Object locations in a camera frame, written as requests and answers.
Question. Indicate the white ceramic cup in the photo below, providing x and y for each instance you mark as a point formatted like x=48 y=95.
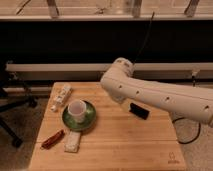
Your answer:
x=77 y=109

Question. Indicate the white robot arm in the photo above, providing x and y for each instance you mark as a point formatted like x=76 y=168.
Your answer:
x=194 y=103

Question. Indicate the green ceramic plate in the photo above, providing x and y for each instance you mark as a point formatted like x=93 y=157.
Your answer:
x=90 y=117

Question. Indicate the black smartphone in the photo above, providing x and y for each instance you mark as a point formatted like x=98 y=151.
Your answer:
x=139 y=111

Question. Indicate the white tube with cap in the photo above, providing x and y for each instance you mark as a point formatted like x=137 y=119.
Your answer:
x=61 y=97

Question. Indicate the white speckled packet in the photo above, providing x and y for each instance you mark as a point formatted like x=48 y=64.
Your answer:
x=73 y=142

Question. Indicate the red brown wrapped bar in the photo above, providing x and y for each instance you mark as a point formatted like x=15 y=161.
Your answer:
x=51 y=141

